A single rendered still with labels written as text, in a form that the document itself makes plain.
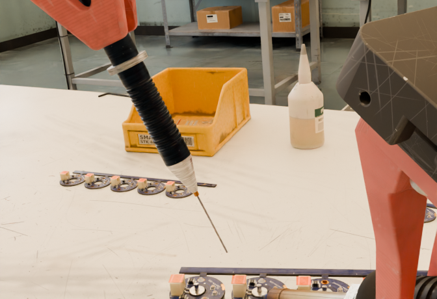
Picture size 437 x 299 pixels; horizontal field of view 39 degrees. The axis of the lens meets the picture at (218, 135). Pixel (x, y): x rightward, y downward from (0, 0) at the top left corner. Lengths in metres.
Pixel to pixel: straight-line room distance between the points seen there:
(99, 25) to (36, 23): 6.02
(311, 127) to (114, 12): 0.39
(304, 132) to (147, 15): 5.24
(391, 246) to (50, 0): 0.14
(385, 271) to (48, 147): 0.55
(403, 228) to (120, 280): 0.28
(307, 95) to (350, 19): 4.32
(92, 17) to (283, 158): 0.38
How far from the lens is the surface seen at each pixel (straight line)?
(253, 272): 0.29
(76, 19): 0.22
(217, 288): 0.28
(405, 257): 0.17
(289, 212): 0.48
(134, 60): 0.23
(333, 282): 0.28
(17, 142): 0.73
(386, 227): 0.16
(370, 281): 0.21
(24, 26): 6.14
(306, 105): 0.58
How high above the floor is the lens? 0.97
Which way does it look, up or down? 19 degrees down
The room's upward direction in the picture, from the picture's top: 5 degrees counter-clockwise
